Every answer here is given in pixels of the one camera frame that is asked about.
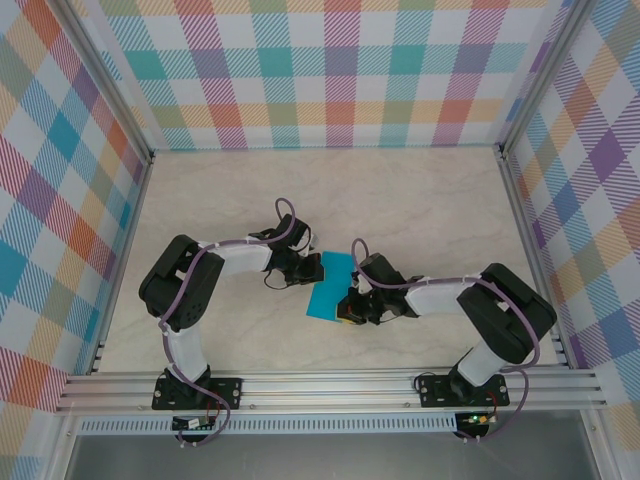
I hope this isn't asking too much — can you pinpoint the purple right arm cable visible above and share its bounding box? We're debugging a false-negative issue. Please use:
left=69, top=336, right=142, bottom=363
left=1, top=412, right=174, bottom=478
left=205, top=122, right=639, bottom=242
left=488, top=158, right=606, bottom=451
left=351, top=237, right=544, bottom=444

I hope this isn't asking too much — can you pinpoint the grey metal sheet panel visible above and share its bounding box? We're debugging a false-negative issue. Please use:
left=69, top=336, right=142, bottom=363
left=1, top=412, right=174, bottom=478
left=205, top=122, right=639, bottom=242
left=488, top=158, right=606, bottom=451
left=64, top=430, right=601, bottom=480

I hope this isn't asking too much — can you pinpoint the aluminium side rail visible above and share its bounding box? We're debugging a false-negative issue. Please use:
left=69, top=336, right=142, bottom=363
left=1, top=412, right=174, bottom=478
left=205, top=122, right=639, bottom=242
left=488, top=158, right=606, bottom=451
left=499, top=152, right=571, bottom=371
left=89, top=154, right=154, bottom=376

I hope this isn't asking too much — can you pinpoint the aluminium frame post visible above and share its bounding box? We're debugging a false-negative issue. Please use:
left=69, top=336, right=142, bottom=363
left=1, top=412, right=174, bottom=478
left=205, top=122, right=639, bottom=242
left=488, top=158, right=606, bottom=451
left=59, top=0, right=156, bottom=164
left=499, top=0, right=596, bottom=159

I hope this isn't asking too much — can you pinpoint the slotted white cable duct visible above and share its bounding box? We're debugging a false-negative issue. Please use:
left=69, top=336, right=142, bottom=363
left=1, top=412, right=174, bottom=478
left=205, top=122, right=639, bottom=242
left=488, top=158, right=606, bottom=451
left=79, top=417, right=459, bottom=435

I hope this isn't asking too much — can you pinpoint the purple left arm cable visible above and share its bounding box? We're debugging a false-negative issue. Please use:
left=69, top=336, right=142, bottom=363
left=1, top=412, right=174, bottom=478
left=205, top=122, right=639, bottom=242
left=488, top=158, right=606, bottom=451
left=159, top=197, right=297, bottom=447

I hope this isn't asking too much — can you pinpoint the blue paper sheet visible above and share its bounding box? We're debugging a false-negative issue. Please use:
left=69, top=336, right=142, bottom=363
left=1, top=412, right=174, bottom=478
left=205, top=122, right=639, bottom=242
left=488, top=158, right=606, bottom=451
left=304, top=250, right=355, bottom=324

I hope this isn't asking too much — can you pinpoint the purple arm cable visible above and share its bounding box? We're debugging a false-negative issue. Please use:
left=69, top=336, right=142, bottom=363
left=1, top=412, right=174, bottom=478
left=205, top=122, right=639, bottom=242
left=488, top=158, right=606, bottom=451
left=159, top=197, right=297, bottom=447
left=351, top=237, right=544, bottom=444

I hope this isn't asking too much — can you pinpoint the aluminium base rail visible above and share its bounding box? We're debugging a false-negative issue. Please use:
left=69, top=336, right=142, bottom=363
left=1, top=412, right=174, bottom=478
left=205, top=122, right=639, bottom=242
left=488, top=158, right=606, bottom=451
left=54, top=367, right=609, bottom=414

